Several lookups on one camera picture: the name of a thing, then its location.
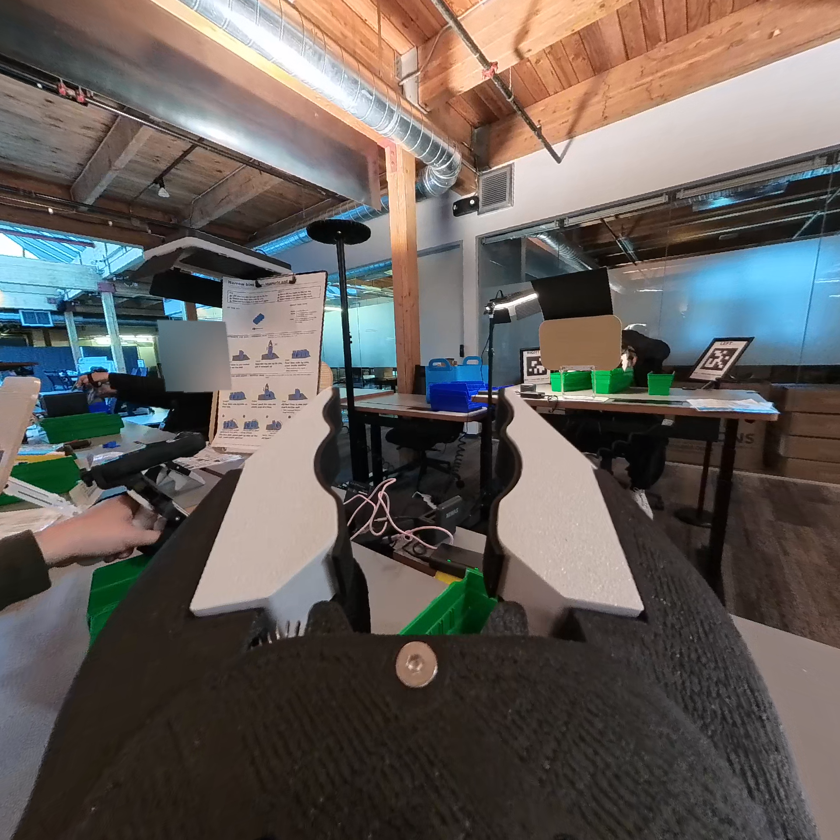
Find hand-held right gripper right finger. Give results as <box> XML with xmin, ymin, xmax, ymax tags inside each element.
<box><xmin>482</xmin><ymin>387</ymin><xmax>645</xmax><ymax>636</ymax></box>

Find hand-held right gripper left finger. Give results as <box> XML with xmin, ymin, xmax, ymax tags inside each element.
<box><xmin>189</xmin><ymin>386</ymin><xmax>371</xmax><ymax>636</ymax></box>

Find green plastic bin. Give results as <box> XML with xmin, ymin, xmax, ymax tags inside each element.
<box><xmin>0</xmin><ymin>455</ymin><xmax>83</xmax><ymax>508</ymax></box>
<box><xmin>400</xmin><ymin>567</ymin><xmax>497</xmax><ymax>636</ymax></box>
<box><xmin>87</xmin><ymin>553</ymin><xmax>158</xmax><ymax>647</ymax></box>
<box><xmin>38</xmin><ymin>411</ymin><xmax>126</xmax><ymax>445</ymax></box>

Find person's left hand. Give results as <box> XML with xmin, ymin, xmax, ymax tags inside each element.
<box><xmin>34</xmin><ymin>493</ymin><xmax>165</xmax><ymax>570</ymax></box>

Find black power bank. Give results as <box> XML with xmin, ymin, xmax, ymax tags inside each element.
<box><xmin>428</xmin><ymin>542</ymin><xmax>488</xmax><ymax>573</ymax></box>

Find black office chair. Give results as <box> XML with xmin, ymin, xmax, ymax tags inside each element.
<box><xmin>386</xmin><ymin>416</ymin><xmax>463</xmax><ymax>496</ymax></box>

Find blue plastic bin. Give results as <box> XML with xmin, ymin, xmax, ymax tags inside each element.
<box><xmin>427</xmin><ymin>379</ymin><xmax>491</xmax><ymax>414</ymax></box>

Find white instruction poster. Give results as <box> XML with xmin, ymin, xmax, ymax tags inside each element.
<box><xmin>218</xmin><ymin>271</ymin><xmax>328</xmax><ymax>454</ymax></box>

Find wooden desk black legs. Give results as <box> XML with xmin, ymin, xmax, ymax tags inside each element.
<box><xmin>338</xmin><ymin>388</ymin><xmax>494</xmax><ymax>503</ymax></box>

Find brown rounded board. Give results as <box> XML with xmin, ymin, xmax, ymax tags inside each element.
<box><xmin>538</xmin><ymin>314</ymin><xmax>624</xmax><ymax>370</ymax></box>

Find white papers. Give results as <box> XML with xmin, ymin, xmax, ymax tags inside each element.
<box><xmin>684</xmin><ymin>395</ymin><xmax>765</xmax><ymax>413</ymax></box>

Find white edged tilted board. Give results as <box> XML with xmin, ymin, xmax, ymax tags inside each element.
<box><xmin>133</xmin><ymin>228</ymin><xmax>294</xmax><ymax>309</ymax></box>

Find black flat panel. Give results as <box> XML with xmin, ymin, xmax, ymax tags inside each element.
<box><xmin>530</xmin><ymin>267</ymin><xmax>616</xmax><ymax>324</ymax></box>

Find stack of brown cardboard boxes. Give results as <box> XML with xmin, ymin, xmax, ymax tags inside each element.
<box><xmin>664</xmin><ymin>382</ymin><xmax>840</xmax><ymax>487</ymax></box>

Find glass partition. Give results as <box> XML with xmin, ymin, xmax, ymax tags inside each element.
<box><xmin>478</xmin><ymin>147</ymin><xmax>840</xmax><ymax>388</ymax></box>

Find black round stand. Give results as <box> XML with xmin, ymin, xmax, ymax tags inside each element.
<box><xmin>306</xmin><ymin>220</ymin><xmax>373</xmax><ymax>487</ymax></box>

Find black ceiling pipe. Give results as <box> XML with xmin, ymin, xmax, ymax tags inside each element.
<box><xmin>430</xmin><ymin>0</ymin><xmax>564</xmax><ymax>165</ymax></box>

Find wooden ceiling beams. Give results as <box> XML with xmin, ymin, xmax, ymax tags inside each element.
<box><xmin>0</xmin><ymin>0</ymin><xmax>840</xmax><ymax>263</ymax></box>

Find pink braided cable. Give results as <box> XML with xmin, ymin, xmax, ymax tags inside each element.
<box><xmin>387</xmin><ymin>499</ymin><xmax>455</xmax><ymax>552</ymax></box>
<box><xmin>343</xmin><ymin>478</ymin><xmax>398</xmax><ymax>540</ymax></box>

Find blue handled tote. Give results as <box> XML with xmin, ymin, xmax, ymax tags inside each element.
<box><xmin>425</xmin><ymin>356</ymin><xmax>484</xmax><ymax>389</ymax></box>

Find silver air duct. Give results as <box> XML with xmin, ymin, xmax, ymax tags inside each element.
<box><xmin>252</xmin><ymin>196</ymin><xmax>395</xmax><ymax>258</ymax></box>
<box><xmin>177</xmin><ymin>0</ymin><xmax>465</xmax><ymax>201</ymax></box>

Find wooden post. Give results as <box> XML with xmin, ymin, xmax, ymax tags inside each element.
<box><xmin>386</xmin><ymin>143</ymin><xmax>422</xmax><ymax>395</ymax></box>

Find white wall vent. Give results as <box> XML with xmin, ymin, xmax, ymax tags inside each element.
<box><xmin>477</xmin><ymin>163</ymin><xmax>516</xmax><ymax>215</ymax></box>

